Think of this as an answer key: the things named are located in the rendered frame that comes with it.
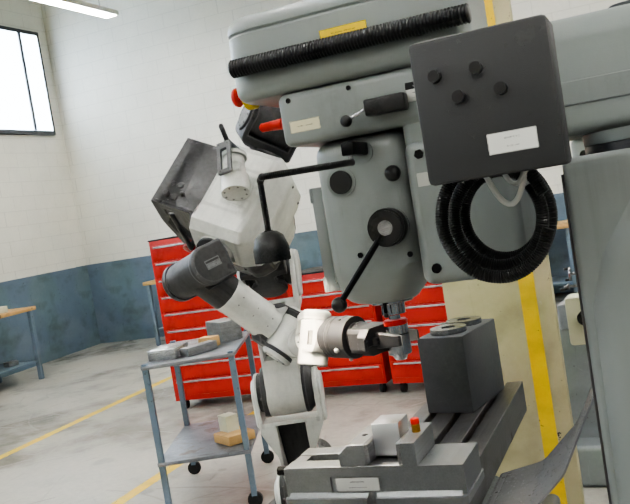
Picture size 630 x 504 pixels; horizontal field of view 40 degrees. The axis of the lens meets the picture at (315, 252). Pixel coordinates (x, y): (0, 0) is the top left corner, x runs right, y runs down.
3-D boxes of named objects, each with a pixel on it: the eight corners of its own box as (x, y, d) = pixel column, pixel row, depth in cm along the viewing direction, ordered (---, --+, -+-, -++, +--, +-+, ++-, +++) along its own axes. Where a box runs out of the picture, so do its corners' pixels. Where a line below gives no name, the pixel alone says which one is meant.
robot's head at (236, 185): (227, 207, 203) (218, 188, 195) (225, 172, 207) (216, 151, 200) (254, 203, 202) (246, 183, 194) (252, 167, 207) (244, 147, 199)
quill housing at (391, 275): (330, 312, 162) (303, 145, 161) (364, 295, 181) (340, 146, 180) (427, 301, 155) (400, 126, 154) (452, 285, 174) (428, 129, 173)
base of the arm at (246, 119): (225, 144, 222) (239, 143, 211) (242, 98, 222) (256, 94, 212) (276, 165, 228) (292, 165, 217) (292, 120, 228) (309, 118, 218)
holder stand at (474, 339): (427, 413, 210) (415, 333, 209) (462, 389, 228) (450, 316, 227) (473, 413, 203) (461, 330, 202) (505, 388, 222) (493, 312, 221)
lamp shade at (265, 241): (255, 263, 172) (249, 232, 172) (290, 257, 173) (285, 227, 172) (255, 265, 165) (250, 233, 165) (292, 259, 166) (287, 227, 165)
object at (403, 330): (386, 357, 168) (381, 327, 168) (392, 351, 172) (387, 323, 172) (409, 354, 166) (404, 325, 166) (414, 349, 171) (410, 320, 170)
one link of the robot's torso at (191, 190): (173, 279, 234) (129, 214, 203) (228, 180, 247) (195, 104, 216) (269, 314, 225) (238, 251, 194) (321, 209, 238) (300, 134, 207)
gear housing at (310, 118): (283, 148, 160) (274, 95, 160) (328, 148, 183) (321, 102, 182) (458, 114, 148) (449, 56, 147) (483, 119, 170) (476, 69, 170)
